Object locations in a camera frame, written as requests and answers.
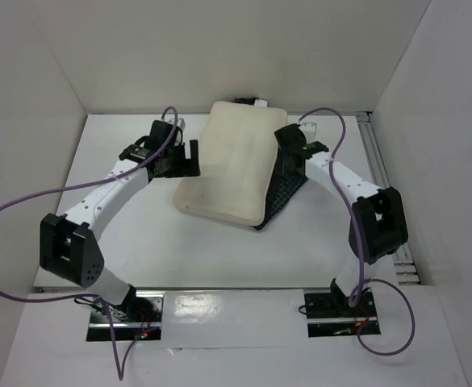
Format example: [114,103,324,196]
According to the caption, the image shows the black white object behind pillow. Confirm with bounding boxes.
[233,97,268,107]

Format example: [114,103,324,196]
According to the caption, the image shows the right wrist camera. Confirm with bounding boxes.
[300,123,317,142]

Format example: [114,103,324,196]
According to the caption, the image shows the dark checkered pillowcase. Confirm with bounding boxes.
[253,149,307,231]

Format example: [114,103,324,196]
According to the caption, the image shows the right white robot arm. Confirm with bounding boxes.
[274,123,408,316]

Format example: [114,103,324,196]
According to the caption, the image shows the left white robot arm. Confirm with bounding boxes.
[40,119,200,322]

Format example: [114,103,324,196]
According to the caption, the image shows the cream white pillow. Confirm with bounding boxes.
[173,102,287,227]

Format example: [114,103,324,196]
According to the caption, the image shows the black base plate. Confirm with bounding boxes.
[86,292,164,342]
[298,289,381,338]

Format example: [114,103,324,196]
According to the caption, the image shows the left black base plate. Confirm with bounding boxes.
[86,292,164,342]

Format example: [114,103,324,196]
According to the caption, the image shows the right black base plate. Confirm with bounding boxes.
[298,289,381,338]

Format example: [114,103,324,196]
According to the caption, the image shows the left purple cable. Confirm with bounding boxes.
[0,106,180,381]

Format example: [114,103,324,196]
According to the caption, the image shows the aluminium rail frame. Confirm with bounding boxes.
[356,110,422,286]

